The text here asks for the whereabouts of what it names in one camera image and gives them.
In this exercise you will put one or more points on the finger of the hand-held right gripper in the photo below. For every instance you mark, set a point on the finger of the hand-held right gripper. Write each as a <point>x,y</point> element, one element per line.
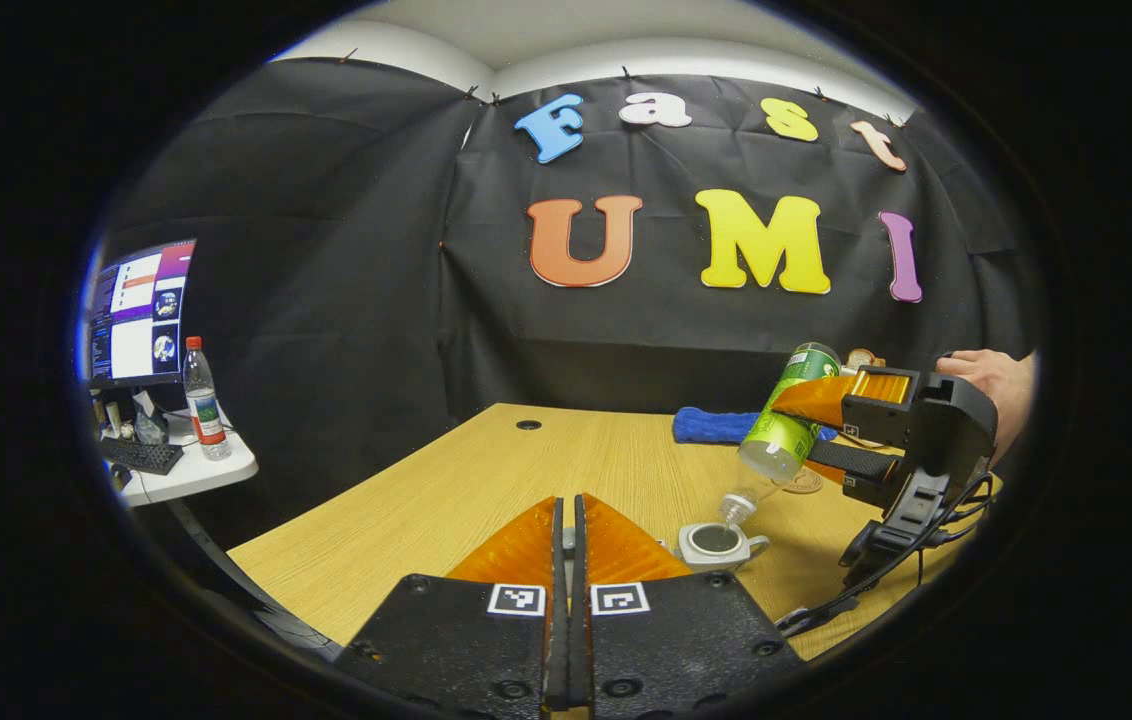
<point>851,460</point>
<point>876,412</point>

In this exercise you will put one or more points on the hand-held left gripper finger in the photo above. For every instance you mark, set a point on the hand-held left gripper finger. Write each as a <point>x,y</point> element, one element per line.
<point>579,640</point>
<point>557,640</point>

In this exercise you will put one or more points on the round wooden coaster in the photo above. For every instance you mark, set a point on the round wooden coaster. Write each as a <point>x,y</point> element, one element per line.
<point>806,483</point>

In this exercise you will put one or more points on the green label water bottle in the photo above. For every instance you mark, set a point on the green label water bottle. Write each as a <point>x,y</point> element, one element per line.
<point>788,430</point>

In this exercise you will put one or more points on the white teacup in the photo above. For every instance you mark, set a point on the white teacup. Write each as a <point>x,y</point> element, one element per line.
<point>716,545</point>

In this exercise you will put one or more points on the red cap clear bottle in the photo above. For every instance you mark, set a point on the red cap clear bottle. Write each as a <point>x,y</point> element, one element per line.
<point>206,405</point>

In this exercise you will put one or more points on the bread slice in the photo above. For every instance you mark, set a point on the bread slice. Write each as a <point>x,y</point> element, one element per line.
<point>861,357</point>

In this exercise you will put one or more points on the blue towel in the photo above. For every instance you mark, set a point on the blue towel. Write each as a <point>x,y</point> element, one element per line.
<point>711,425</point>

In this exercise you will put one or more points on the white side table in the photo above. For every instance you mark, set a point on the white side table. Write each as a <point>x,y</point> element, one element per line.
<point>206,475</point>

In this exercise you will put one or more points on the black backdrop cloth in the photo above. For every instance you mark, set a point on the black backdrop cloth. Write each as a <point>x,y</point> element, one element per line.
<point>376,280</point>

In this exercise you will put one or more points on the black keyboard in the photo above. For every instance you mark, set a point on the black keyboard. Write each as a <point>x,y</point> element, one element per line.
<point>141,456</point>

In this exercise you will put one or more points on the clear plastic bag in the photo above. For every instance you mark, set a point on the clear plastic bag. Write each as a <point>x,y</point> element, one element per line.
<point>150,420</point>

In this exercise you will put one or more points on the computer monitor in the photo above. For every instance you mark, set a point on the computer monitor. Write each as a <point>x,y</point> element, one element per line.
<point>138,315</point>

